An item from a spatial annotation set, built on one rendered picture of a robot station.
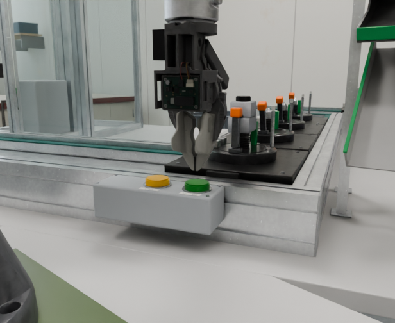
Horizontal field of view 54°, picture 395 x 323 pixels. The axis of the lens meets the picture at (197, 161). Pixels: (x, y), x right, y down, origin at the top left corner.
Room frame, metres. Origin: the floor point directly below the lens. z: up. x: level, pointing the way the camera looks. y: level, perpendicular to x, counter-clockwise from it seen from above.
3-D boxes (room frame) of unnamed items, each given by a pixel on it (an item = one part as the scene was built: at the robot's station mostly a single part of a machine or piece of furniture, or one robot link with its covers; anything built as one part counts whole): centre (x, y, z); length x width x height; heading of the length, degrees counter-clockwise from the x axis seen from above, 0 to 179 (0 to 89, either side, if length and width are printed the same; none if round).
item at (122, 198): (0.61, 0.07, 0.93); 0.21 x 0.07 x 0.06; 69
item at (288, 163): (0.78, -0.09, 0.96); 0.24 x 0.24 x 0.02; 69
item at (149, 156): (0.91, 0.18, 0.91); 0.84 x 0.28 x 0.10; 69
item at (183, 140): (0.57, 0.02, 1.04); 0.06 x 0.03 x 0.09; 159
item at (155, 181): (0.61, 0.07, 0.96); 0.04 x 0.04 x 0.02
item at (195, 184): (0.59, 0.00, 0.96); 0.04 x 0.04 x 0.02
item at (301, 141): (1.02, -0.19, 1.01); 0.24 x 0.24 x 0.13; 69
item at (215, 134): (0.58, -0.02, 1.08); 0.05 x 0.02 x 0.09; 69
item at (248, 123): (0.79, -0.10, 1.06); 0.08 x 0.04 x 0.07; 158
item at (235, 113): (0.74, -0.08, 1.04); 0.04 x 0.02 x 0.08; 159
